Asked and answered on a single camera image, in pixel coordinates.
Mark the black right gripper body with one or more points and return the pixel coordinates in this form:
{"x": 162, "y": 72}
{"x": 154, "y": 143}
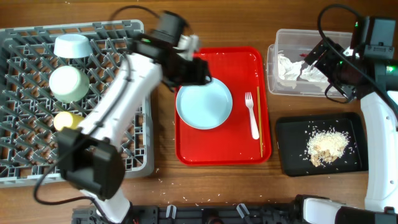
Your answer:
{"x": 335, "y": 65}

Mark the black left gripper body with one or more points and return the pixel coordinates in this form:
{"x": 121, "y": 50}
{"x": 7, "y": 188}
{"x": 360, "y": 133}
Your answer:
{"x": 189, "y": 72}

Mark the large light blue plate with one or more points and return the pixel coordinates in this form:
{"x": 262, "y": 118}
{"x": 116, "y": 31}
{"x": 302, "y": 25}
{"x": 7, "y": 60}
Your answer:
{"x": 204, "y": 107}

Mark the white paper napkin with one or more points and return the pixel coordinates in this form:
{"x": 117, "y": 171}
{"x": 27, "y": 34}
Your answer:
{"x": 288, "y": 70}

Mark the white plastic fork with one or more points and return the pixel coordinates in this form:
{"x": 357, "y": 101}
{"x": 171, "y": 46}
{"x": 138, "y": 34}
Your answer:
{"x": 250, "y": 105}

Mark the small light blue bowl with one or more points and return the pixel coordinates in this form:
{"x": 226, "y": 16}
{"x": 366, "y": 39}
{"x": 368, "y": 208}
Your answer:
{"x": 72, "y": 46}

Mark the pale green bowl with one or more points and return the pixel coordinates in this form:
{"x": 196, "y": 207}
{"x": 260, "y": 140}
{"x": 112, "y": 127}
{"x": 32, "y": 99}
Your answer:
{"x": 68, "y": 84}

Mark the yellow plastic cup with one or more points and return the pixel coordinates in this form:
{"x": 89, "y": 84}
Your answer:
{"x": 67, "y": 120}

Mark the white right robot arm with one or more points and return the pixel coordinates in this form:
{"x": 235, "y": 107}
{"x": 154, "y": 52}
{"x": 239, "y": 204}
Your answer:
{"x": 373, "y": 81}

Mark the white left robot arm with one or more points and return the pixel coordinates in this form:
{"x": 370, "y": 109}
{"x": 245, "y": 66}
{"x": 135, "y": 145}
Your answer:
{"x": 89, "y": 156}

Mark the clear plastic waste bin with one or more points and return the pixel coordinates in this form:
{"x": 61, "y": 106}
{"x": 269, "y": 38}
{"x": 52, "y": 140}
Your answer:
{"x": 292, "y": 42}

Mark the black food waste tray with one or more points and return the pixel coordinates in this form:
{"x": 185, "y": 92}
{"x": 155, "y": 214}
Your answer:
{"x": 294, "y": 133}

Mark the grey plastic dishwasher rack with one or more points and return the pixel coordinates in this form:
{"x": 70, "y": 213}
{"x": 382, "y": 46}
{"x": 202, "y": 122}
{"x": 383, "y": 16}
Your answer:
{"x": 28, "y": 107}

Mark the red plastic serving tray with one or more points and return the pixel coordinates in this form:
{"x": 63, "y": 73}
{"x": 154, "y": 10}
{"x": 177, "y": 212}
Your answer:
{"x": 241, "y": 70}

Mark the pile of rice scraps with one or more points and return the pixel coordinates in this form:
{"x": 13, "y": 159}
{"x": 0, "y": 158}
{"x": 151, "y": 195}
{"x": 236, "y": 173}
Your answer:
{"x": 324, "y": 147}

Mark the wooden chopstick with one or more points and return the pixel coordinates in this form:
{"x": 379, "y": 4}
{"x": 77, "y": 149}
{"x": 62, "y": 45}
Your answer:
{"x": 260, "y": 120}

